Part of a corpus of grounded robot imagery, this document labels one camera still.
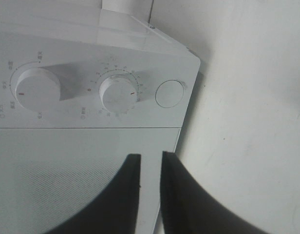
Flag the lower white timer knob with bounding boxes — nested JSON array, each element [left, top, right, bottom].
[[99, 74, 137, 114]]

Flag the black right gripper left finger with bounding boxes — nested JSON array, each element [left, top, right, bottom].
[[47, 154, 141, 234]]

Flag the upper white power knob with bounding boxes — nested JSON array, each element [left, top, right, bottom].
[[14, 68, 61, 112]]

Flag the round white door release button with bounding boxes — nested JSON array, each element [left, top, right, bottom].
[[155, 80, 184, 108]]

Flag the white microwave oven body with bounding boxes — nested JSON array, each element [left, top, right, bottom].
[[0, 0, 200, 131]]

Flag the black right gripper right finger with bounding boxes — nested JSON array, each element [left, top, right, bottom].
[[161, 152, 264, 234]]

